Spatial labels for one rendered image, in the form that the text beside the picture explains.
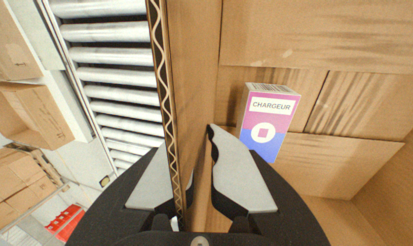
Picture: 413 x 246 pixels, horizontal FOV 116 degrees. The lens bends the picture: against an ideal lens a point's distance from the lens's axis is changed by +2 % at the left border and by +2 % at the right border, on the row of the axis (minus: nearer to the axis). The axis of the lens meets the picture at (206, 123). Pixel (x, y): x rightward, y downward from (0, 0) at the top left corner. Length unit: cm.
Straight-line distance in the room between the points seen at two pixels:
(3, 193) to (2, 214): 41
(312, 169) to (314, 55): 19
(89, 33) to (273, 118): 56
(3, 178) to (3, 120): 318
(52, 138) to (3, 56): 34
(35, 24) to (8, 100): 57
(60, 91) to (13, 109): 46
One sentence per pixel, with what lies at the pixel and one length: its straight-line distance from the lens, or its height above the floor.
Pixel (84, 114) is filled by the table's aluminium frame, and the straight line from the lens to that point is 88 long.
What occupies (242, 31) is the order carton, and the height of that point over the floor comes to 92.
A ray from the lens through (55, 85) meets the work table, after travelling 84.
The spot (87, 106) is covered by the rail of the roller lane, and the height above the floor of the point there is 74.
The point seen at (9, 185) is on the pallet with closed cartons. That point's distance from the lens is 446.
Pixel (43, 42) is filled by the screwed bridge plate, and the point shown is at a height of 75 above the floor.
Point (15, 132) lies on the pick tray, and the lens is 128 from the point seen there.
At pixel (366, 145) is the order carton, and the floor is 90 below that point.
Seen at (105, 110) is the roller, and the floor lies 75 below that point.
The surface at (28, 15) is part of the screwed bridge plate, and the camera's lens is 79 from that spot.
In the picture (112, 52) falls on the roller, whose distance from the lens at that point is 54.
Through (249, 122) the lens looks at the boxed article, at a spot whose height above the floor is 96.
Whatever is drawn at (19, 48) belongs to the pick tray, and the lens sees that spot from 86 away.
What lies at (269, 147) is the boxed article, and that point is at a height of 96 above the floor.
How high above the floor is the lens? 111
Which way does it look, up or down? 58 degrees down
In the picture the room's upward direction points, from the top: 150 degrees counter-clockwise
